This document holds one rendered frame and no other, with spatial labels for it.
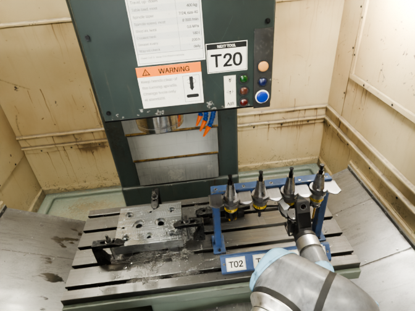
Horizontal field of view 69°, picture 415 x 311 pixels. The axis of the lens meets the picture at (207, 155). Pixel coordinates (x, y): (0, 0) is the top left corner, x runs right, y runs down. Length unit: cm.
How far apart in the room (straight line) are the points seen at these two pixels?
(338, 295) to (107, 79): 68
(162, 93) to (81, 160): 150
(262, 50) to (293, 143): 151
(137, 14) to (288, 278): 64
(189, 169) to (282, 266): 111
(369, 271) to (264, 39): 116
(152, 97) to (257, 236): 87
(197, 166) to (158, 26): 107
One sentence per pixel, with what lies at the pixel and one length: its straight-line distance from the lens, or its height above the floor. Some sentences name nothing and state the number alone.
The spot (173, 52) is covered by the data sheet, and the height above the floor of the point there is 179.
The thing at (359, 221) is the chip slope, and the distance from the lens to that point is 173.
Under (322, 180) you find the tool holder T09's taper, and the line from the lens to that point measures 117.
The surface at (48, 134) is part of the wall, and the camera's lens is 215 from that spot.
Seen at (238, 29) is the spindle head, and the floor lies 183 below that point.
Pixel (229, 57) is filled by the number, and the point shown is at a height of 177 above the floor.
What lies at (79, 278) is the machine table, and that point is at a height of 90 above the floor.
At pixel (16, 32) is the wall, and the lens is 197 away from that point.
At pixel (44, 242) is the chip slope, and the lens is 191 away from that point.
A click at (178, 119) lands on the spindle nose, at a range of 98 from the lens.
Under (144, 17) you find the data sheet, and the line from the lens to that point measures 73.
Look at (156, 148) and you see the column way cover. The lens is 161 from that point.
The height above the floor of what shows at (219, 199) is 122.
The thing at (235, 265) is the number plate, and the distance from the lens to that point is 129.
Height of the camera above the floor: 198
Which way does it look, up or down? 34 degrees down
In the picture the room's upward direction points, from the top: 5 degrees counter-clockwise
